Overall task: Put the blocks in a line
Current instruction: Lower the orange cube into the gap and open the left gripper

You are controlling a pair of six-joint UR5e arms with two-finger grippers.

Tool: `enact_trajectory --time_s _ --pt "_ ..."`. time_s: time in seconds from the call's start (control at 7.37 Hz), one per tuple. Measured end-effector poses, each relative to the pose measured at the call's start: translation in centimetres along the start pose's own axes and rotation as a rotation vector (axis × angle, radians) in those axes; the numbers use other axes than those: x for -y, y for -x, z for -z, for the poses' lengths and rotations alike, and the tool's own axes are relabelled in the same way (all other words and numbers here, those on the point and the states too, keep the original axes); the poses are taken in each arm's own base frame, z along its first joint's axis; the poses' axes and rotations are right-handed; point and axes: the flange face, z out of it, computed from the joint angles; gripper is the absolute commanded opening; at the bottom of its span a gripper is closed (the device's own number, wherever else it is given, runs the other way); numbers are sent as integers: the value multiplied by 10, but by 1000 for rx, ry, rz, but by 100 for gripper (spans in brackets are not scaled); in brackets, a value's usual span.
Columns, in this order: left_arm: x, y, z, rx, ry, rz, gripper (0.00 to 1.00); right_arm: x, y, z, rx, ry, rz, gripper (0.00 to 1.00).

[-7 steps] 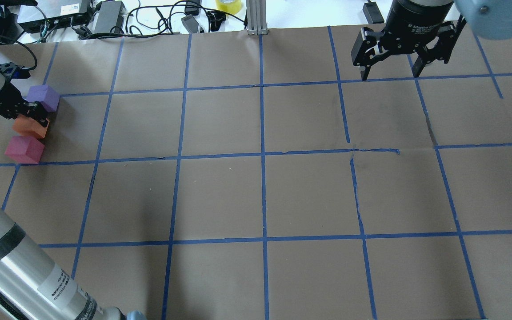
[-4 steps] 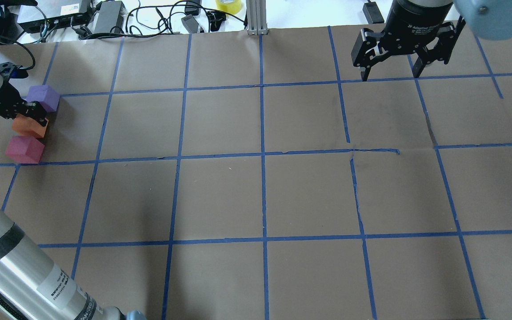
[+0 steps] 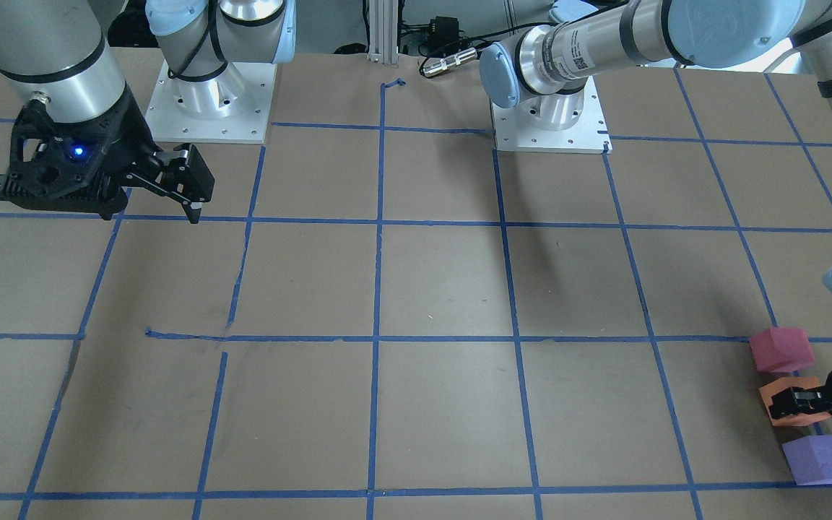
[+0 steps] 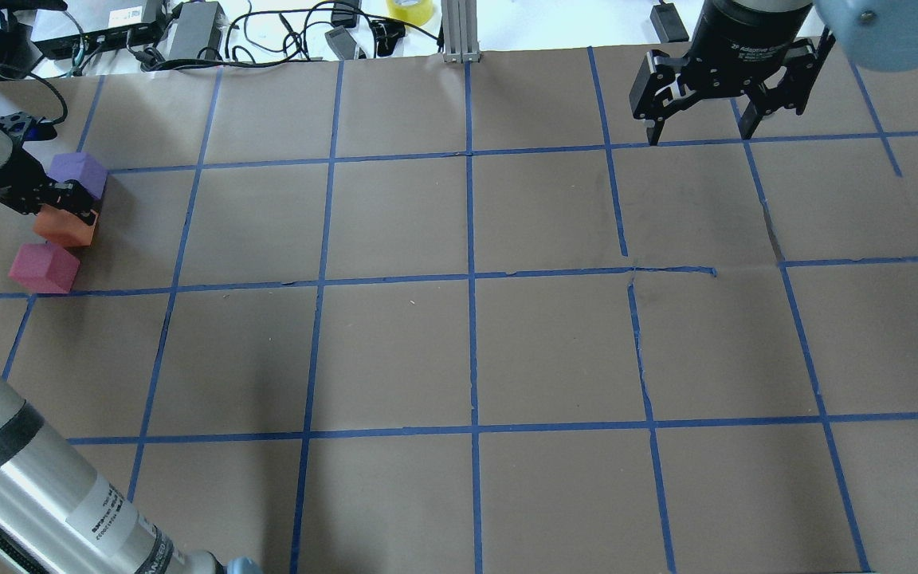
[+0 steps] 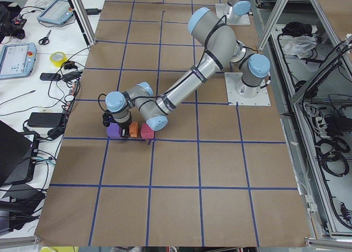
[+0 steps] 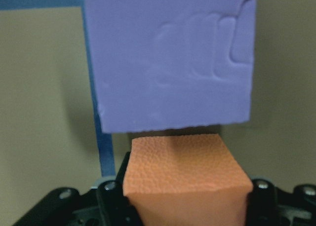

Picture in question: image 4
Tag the red foam cube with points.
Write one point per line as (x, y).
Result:
(44, 268)

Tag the yellow tape roll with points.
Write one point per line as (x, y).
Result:
(415, 12)

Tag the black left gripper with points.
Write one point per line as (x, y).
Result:
(19, 177)

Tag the aluminium frame post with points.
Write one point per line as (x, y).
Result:
(460, 32)

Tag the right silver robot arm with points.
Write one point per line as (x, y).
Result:
(878, 35)

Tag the purple foam cube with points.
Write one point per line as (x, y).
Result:
(83, 168)

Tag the orange foam cube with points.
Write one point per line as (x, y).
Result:
(63, 228)

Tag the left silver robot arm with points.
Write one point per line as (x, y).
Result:
(58, 513)

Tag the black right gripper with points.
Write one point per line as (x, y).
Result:
(754, 36)

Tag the black power adapter brick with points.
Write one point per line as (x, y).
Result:
(198, 30)

